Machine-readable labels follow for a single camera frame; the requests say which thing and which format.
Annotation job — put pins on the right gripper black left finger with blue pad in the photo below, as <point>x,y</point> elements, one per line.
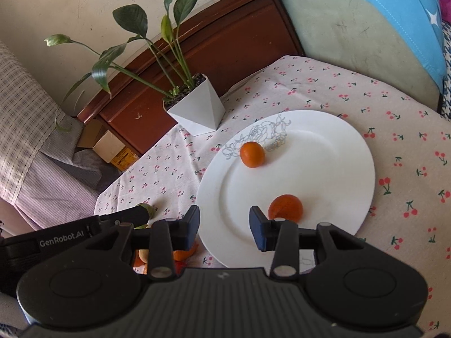
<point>163,238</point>

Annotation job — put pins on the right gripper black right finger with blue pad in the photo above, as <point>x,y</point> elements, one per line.
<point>292,246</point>

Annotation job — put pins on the orange tangerine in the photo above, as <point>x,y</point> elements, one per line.
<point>138,266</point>
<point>288,207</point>
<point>252,154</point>
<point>181,255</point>

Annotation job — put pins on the red cherry tomato back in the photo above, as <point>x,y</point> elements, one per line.
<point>180,266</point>

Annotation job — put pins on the brown kiwi lower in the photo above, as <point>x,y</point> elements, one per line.
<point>143,255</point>

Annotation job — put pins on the green plum back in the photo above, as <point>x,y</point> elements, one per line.
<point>149,208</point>

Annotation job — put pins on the white floral ceramic plate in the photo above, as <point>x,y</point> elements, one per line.
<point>315,156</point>

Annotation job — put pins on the black GenRobot device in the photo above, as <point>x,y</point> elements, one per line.
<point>22,252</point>

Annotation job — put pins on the cardboard box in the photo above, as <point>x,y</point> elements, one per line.
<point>104,143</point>

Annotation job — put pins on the cherry print tablecloth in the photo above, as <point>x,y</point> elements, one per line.
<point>409,217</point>

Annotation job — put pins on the checked fabric sofa cover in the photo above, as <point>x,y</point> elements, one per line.
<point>44,175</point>

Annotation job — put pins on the white geometric plant pot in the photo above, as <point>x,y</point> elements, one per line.
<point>198,111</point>

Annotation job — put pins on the dark red wooden cabinet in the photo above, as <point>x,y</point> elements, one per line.
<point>228,41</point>

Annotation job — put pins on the houndstooth patterned fabric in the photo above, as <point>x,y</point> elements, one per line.
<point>446,100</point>

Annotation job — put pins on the grey green sofa armrest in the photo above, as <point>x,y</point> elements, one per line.
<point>354,35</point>

